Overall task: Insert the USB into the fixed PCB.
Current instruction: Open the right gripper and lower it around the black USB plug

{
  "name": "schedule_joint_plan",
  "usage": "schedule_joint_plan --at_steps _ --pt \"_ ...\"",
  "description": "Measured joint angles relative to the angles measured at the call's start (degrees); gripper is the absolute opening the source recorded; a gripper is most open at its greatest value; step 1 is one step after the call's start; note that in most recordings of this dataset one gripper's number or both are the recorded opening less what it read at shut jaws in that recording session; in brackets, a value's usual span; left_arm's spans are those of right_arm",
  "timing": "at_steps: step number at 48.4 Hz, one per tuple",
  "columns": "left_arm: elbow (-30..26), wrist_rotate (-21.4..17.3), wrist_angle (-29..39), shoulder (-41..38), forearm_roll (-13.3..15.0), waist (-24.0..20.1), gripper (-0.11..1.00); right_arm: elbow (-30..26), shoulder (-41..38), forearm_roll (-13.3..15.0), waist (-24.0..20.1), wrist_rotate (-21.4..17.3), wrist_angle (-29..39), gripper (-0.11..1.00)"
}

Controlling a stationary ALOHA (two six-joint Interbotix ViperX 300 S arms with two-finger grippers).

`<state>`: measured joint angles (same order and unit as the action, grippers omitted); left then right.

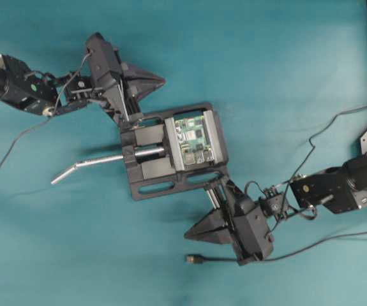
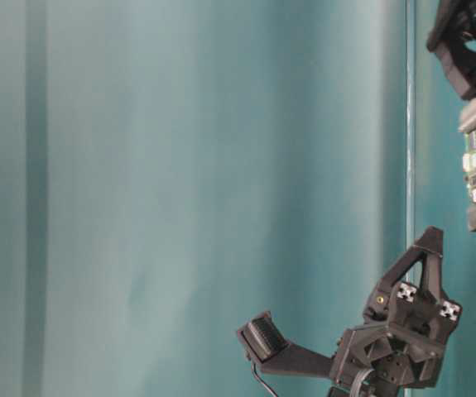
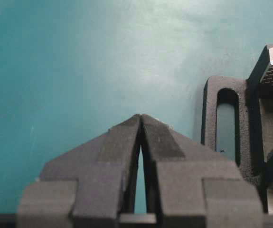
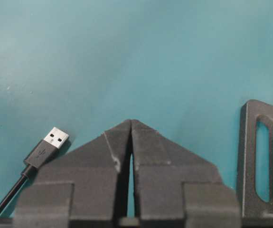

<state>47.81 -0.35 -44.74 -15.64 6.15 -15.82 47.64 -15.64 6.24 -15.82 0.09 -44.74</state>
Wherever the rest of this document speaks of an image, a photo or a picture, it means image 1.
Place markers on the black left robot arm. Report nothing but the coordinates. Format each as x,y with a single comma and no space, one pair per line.
40,93

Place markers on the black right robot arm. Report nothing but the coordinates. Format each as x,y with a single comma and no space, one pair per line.
339,189

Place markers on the green PCB board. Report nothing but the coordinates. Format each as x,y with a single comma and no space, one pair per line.
193,141

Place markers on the silver vise handle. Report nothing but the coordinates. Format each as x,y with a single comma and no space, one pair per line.
101,160

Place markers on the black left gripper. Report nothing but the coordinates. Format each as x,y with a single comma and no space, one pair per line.
118,86

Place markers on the black bench vise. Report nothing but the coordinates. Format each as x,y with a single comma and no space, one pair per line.
165,173

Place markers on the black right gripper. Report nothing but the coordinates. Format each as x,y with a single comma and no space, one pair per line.
237,220

